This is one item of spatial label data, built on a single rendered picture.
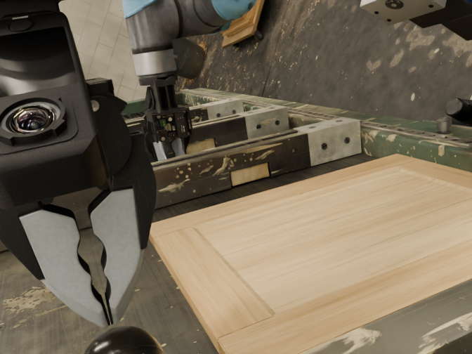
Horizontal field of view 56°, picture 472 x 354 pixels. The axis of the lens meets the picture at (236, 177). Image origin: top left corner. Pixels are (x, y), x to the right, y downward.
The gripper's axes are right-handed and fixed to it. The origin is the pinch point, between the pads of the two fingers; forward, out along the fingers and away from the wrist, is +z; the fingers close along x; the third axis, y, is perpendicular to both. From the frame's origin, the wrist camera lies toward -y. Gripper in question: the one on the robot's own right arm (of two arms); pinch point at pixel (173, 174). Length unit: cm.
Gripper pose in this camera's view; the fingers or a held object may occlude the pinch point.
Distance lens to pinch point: 91.9
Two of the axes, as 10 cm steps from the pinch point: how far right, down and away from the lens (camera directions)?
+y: 3.9, 2.3, -8.9
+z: 1.4, 9.4, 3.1
